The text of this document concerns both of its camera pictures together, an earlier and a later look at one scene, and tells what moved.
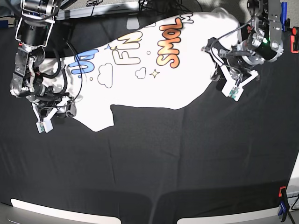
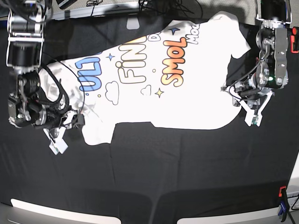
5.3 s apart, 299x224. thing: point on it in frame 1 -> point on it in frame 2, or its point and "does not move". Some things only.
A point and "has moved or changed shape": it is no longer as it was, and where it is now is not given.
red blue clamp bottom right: x=284 y=203 does not move
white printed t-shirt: x=169 y=63 has moved or changed shape
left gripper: x=45 y=103 -> x=51 y=120
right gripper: x=234 y=64 -> x=249 y=92
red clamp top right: x=292 y=39 does not move
